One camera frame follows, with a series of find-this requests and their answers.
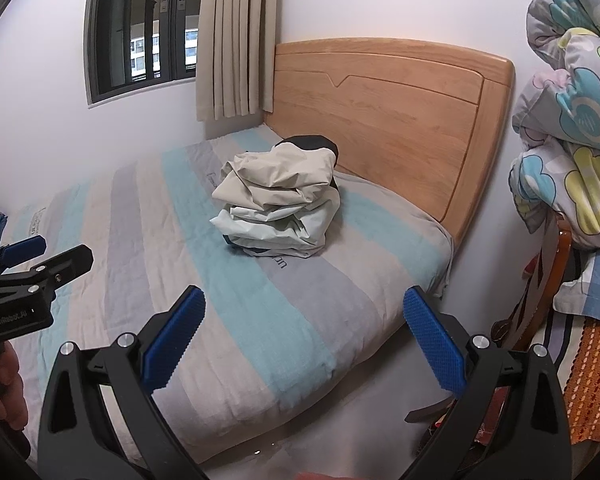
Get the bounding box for left hand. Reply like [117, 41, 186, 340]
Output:
[0, 341, 29, 431]

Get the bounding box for blue striped bedding fold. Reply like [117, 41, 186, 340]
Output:
[553, 249, 600, 321]

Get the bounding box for dark framed window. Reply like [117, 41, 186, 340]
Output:
[84, 0, 201, 104]

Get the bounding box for wooden chair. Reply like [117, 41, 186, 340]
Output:
[405, 212, 572, 422]

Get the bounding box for right beige curtain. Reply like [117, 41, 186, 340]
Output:
[196, 0, 278, 122]

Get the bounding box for floral patterned quilt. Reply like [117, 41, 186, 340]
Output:
[508, 0, 600, 250]

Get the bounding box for wooden headboard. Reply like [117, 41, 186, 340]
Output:
[265, 38, 515, 243]

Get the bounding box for orange striped cloth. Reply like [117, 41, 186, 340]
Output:
[558, 318, 600, 445]

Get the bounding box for striped bed mattress sheet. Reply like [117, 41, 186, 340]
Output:
[3, 126, 453, 462]

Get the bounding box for folded white clothes pile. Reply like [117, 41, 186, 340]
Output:
[210, 185, 341, 258]

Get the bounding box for beige and black hooded jacket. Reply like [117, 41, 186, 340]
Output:
[212, 136, 339, 212]

